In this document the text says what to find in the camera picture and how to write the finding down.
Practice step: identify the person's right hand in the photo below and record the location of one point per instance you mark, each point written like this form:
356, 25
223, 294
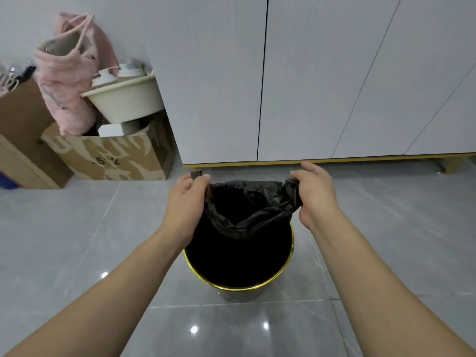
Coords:
318, 197

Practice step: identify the person's left hand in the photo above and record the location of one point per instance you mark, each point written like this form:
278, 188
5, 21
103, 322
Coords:
184, 208

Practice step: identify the person's right thumb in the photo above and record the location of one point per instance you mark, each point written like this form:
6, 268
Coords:
296, 178

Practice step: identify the person's left thumb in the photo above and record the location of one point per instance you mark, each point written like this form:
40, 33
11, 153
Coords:
203, 181

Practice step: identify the black garbage bag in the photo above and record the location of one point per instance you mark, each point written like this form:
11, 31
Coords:
249, 208

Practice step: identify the person's right forearm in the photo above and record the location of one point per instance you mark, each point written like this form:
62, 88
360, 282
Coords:
379, 289

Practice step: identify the person's left forearm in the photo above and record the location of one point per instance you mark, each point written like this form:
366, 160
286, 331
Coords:
96, 297

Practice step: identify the black bin with gold rim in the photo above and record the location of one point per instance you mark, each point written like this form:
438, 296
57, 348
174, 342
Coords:
238, 260

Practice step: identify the camouflage print cardboard box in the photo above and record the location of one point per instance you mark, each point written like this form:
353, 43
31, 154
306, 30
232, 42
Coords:
115, 154

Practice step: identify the white cabinet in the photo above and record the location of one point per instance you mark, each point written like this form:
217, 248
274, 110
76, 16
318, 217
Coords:
319, 79

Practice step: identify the white paper box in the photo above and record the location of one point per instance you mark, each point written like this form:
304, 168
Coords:
115, 129

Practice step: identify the cream plastic basin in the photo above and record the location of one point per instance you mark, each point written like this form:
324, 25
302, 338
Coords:
126, 100

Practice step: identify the pink fabric bag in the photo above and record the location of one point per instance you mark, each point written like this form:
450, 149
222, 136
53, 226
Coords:
68, 78

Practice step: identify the plain brown cardboard box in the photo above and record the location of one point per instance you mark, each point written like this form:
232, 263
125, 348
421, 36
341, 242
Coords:
26, 137

